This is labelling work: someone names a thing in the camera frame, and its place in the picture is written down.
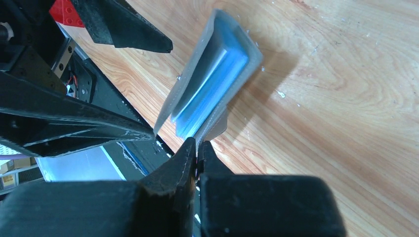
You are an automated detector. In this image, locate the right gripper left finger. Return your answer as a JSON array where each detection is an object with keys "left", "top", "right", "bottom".
[{"left": 0, "top": 138, "right": 196, "bottom": 237}]

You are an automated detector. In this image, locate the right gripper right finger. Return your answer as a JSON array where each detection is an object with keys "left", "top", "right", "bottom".
[{"left": 198, "top": 141, "right": 347, "bottom": 237}]

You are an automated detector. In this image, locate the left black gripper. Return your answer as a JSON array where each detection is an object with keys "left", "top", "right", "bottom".
[{"left": 0, "top": 0, "right": 173, "bottom": 157}]

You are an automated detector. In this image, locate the grey card holder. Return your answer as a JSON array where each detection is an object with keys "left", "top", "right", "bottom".
[{"left": 154, "top": 9, "right": 263, "bottom": 143}]

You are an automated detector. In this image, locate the red toy brick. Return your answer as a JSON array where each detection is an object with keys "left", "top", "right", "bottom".
[{"left": 49, "top": 0, "right": 84, "bottom": 28}]

